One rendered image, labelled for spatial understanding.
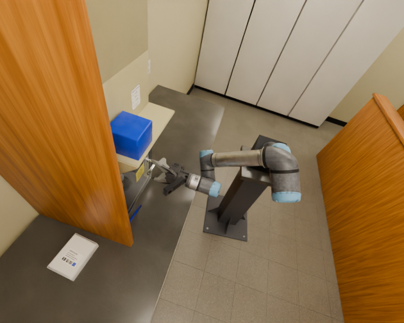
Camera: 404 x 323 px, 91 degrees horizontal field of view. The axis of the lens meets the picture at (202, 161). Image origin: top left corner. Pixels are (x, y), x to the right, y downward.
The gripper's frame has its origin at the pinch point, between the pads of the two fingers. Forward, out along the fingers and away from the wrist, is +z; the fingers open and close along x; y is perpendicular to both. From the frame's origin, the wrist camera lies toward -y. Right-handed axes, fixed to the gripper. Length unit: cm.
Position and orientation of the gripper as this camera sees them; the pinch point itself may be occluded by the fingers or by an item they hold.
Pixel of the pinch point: (150, 170)
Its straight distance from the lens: 100.3
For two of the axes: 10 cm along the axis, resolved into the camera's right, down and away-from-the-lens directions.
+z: -9.4, -3.3, 0.3
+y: 2.6, -7.1, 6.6
